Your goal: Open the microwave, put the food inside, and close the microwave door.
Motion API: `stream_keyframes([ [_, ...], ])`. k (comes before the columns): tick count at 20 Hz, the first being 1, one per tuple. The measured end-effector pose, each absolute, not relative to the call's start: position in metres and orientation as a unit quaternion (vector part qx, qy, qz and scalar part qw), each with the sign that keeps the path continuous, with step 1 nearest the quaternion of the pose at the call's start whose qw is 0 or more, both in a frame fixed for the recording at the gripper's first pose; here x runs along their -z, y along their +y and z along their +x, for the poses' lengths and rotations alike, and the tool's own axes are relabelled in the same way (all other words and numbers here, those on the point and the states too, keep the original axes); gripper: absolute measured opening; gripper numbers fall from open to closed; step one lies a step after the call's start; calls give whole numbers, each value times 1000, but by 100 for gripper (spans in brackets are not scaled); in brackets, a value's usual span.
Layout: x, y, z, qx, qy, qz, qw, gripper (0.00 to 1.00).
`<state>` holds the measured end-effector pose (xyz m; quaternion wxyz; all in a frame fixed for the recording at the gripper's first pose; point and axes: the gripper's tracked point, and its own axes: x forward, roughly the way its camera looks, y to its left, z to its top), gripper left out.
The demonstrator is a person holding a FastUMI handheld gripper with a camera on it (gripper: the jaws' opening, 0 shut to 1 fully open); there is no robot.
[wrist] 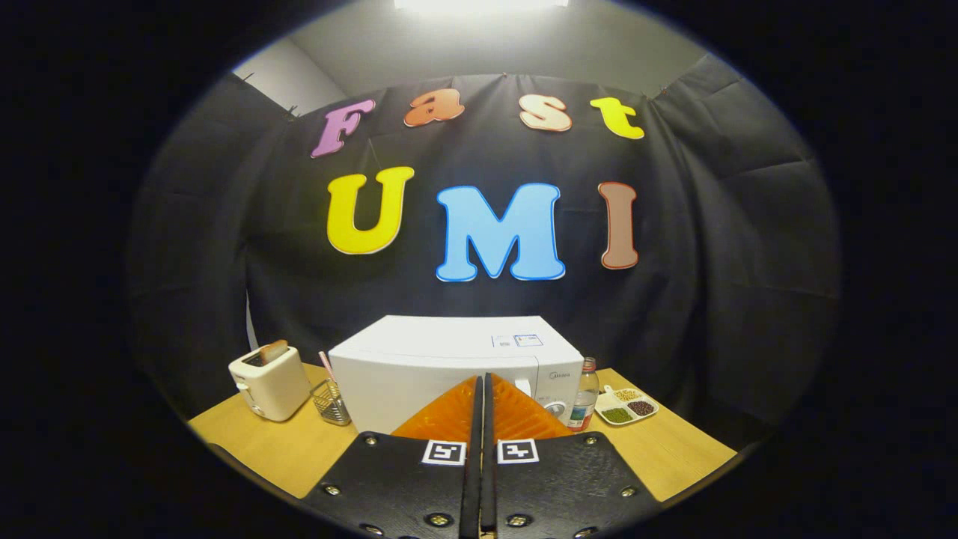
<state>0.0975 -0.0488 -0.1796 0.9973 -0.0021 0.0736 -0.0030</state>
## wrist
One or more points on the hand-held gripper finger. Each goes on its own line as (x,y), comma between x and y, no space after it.
(488,464)
(472,464)

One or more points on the white microwave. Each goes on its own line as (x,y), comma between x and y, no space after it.
(434,359)

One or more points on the clear plastic water bottle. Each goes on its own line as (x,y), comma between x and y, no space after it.
(584,397)

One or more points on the white divided dish of beans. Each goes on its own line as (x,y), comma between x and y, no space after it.
(627,406)

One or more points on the pink straw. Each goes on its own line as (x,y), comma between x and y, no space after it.
(326,365)

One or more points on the cream toaster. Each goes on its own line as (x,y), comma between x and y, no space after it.
(273,385)

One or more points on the toast slice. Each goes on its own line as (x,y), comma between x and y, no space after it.
(274,351)

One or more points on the ceiling light panel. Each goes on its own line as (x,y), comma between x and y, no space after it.
(483,4)

